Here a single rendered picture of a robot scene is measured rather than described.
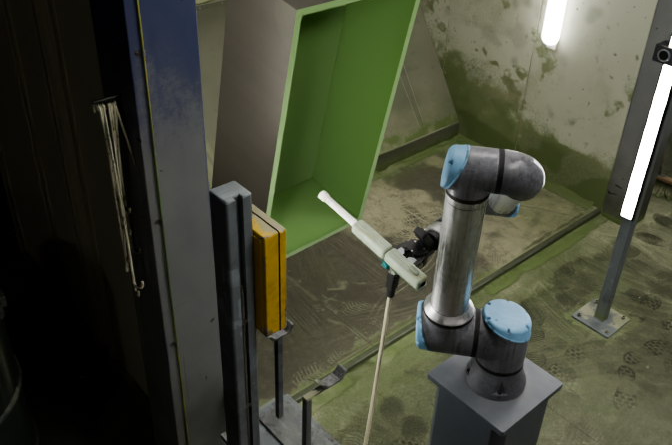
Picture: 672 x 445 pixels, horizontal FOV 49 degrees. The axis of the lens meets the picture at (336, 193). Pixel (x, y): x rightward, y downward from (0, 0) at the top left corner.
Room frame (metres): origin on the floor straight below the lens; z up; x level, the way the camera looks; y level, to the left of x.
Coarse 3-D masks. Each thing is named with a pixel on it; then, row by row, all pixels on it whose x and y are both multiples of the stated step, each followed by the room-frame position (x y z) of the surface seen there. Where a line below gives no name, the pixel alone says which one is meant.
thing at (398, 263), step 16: (320, 192) 2.13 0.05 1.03; (336, 208) 2.07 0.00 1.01; (352, 224) 2.01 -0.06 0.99; (368, 240) 1.93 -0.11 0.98; (384, 240) 1.93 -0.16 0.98; (384, 256) 1.89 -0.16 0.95; (400, 256) 1.87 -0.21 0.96; (400, 272) 1.83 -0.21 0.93; (416, 272) 1.80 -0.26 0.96; (416, 288) 1.78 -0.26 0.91
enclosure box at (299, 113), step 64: (256, 0) 2.36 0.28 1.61; (320, 0) 2.31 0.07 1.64; (384, 0) 2.77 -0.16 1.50; (256, 64) 2.37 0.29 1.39; (320, 64) 2.89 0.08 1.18; (384, 64) 2.75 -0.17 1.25; (256, 128) 2.37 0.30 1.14; (320, 128) 3.00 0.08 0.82; (384, 128) 2.72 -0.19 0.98; (256, 192) 2.38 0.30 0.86
